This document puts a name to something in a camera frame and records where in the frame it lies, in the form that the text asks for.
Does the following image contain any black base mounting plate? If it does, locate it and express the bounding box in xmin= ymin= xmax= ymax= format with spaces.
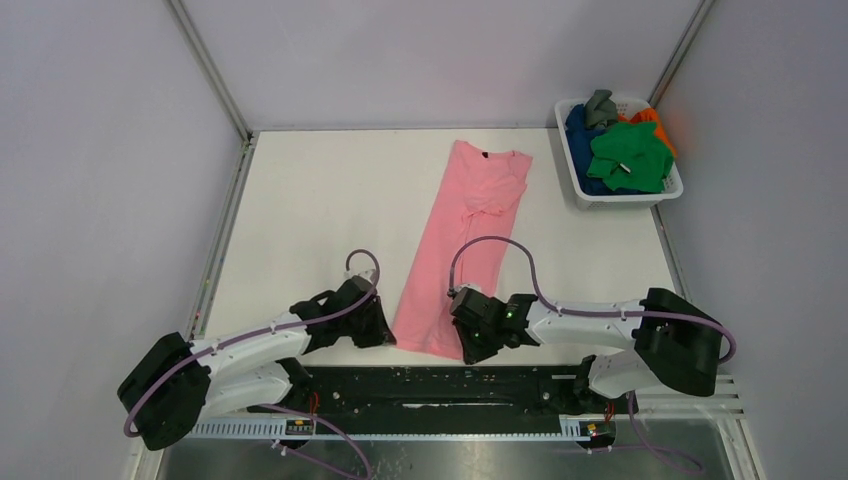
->
xmin=276 ymin=366 xmax=628 ymax=425

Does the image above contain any green t shirt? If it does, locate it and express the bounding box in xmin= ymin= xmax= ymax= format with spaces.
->
xmin=587 ymin=122 xmax=674 ymax=194

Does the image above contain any white slotted cable duct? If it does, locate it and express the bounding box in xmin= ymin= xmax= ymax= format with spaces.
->
xmin=187 ymin=410 xmax=614 ymax=442

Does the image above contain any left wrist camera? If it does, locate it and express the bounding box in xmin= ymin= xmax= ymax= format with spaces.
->
xmin=344 ymin=268 xmax=377 ymax=282

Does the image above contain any blue t shirt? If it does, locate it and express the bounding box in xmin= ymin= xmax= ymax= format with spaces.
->
xmin=564 ymin=104 xmax=642 ymax=196

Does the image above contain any pink t shirt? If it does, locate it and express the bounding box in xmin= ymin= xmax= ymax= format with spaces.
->
xmin=392 ymin=140 xmax=533 ymax=360

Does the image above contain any orange t shirt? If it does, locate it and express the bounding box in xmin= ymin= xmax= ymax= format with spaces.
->
xmin=618 ymin=107 xmax=678 ymax=158

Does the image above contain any grey t shirt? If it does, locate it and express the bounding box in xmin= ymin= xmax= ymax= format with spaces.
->
xmin=584 ymin=89 xmax=618 ymax=130

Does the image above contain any white plastic laundry basket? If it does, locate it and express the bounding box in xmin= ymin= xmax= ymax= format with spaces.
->
xmin=554 ymin=96 xmax=684 ymax=212

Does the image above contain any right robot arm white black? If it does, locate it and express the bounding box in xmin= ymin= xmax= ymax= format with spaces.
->
xmin=449 ymin=286 xmax=732 ymax=399

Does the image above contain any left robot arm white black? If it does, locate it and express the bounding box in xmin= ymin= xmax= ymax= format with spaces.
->
xmin=117 ymin=275 xmax=396 ymax=451

